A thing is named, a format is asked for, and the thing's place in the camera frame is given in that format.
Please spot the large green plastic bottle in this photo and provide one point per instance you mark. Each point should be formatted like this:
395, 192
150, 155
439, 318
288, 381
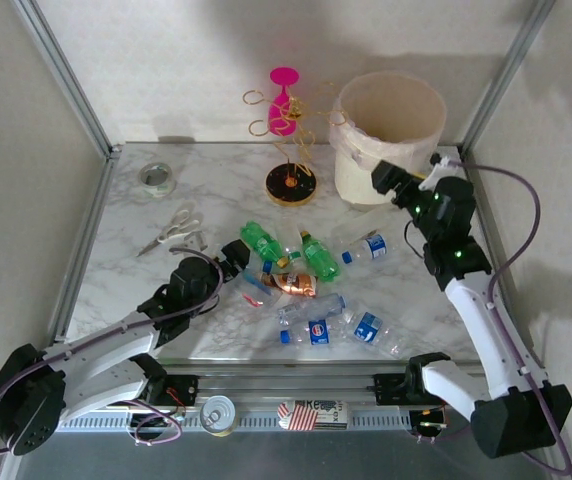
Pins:
261, 242

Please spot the light blue label bottle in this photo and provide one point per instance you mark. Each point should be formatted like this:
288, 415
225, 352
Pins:
266, 267

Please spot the clear red blue striped bottle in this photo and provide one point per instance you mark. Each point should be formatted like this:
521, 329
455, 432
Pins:
258, 292

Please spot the clear unlabelled plastic bottle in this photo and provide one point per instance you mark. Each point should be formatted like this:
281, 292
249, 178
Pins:
366, 220

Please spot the blue cap blue label bottle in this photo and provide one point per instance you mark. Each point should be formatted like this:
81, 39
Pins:
376, 247

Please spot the small green plastic bottle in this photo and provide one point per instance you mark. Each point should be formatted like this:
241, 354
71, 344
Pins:
322, 260

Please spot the clear Pepsi label bottle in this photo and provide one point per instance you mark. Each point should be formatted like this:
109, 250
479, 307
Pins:
318, 331

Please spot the crushed blue label bottle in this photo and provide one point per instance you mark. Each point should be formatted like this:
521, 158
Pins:
367, 327

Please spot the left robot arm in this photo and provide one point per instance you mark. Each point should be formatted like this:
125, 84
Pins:
106, 360

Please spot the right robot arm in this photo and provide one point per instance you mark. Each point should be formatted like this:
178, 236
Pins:
471, 320

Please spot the white plastic bin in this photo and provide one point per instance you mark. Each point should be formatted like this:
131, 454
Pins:
366, 175

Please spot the translucent bin liner bag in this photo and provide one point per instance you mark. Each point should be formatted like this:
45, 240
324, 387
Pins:
353, 150

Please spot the clear tape roll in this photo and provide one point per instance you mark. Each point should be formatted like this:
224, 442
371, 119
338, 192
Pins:
162, 186

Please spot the pink plastic wine glass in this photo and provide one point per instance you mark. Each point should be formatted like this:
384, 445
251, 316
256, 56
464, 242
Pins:
280, 120

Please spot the silver tin can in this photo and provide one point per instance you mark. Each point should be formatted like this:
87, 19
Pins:
218, 415

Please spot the striped label box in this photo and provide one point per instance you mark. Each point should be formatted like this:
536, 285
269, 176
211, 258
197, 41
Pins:
311, 415

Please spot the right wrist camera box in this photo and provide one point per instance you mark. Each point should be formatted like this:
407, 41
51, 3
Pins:
441, 170

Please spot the aluminium table side rail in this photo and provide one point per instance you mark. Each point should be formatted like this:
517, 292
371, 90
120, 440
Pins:
88, 225
501, 280

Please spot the aluminium front rail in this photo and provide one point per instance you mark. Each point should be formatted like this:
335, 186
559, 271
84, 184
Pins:
286, 385

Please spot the aluminium frame post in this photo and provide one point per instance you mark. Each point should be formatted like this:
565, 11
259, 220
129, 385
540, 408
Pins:
511, 75
66, 80

